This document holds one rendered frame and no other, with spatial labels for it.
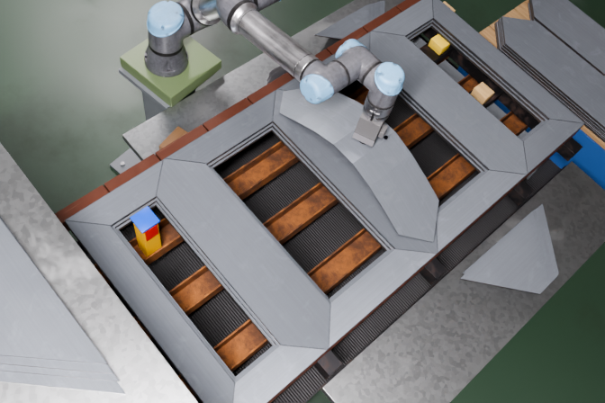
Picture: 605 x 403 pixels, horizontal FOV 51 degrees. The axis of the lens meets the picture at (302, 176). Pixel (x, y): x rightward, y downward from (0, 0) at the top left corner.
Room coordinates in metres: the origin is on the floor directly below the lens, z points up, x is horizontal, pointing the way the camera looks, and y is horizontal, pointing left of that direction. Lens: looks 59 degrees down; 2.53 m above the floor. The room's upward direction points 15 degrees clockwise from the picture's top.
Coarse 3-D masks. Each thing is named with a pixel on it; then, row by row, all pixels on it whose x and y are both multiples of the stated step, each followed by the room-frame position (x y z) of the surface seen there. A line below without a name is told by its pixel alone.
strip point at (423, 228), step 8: (432, 208) 0.96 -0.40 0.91; (424, 216) 0.93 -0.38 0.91; (432, 216) 0.94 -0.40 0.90; (416, 224) 0.90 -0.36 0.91; (424, 224) 0.91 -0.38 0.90; (432, 224) 0.92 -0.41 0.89; (400, 232) 0.86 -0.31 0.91; (408, 232) 0.87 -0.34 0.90; (416, 232) 0.88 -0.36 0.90; (424, 232) 0.89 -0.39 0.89; (432, 232) 0.90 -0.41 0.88; (432, 240) 0.88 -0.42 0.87
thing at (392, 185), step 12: (396, 168) 1.02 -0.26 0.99; (408, 168) 1.03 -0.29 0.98; (420, 168) 1.05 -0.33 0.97; (384, 180) 0.97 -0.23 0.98; (396, 180) 0.98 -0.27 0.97; (408, 180) 1.00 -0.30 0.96; (420, 180) 1.02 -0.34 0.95; (384, 192) 0.94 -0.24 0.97; (396, 192) 0.95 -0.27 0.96; (384, 204) 0.91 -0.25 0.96
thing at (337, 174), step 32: (416, 32) 1.71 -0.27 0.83; (448, 32) 1.75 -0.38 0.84; (480, 64) 1.65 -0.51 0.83; (512, 96) 1.55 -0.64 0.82; (288, 128) 1.15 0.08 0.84; (224, 160) 0.99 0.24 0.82; (320, 160) 1.06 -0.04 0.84; (352, 192) 0.98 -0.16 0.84; (128, 224) 0.70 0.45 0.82; (384, 224) 0.91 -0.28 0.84; (384, 256) 0.81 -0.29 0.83; (160, 288) 0.54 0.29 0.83; (224, 288) 0.59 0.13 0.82; (256, 320) 0.52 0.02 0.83; (288, 384) 0.38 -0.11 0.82
